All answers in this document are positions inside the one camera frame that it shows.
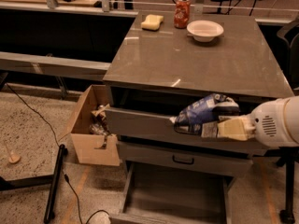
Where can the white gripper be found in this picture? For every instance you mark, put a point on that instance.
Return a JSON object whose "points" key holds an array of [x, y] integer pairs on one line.
{"points": [[267, 125]]}

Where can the blue chip bag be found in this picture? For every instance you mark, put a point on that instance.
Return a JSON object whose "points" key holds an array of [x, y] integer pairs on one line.
{"points": [[202, 117]]}

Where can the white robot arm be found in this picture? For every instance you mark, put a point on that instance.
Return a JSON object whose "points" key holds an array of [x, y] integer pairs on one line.
{"points": [[291, 118]]}

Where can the middle grey drawer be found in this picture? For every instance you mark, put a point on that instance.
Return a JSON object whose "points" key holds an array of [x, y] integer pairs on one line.
{"points": [[198, 162]]}

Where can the grey drawer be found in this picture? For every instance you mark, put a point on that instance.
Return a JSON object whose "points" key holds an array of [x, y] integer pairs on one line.
{"points": [[156, 127], [162, 195], [198, 162]]}

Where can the grey drawer cabinet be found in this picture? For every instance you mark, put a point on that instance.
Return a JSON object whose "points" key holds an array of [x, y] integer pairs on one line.
{"points": [[162, 72]]}

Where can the top grey drawer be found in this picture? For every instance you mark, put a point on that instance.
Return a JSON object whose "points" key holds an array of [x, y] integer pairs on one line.
{"points": [[156, 127]]}

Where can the bottom grey drawer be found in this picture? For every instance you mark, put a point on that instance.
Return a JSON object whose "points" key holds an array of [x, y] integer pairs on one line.
{"points": [[162, 195]]}

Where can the black chair base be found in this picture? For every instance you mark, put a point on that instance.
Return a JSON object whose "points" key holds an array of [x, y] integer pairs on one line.
{"points": [[288, 157]]}

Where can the white bowl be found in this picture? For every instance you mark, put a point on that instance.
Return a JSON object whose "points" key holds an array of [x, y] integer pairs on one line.
{"points": [[204, 31]]}

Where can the red soda can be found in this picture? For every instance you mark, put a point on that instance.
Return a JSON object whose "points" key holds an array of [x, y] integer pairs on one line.
{"points": [[182, 13]]}

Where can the yellow sponge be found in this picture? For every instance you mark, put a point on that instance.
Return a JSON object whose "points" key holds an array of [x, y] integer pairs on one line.
{"points": [[152, 22]]}

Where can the crumpled wrappers in box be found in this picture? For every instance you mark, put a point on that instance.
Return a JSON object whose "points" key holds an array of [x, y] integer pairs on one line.
{"points": [[99, 125]]}

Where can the cardboard box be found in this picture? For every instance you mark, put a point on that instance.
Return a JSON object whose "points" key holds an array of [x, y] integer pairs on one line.
{"points": [[91, 148]]}

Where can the black table leg base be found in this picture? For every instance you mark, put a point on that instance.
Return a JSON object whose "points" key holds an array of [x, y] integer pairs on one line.
{"points": [[51, 180]]}

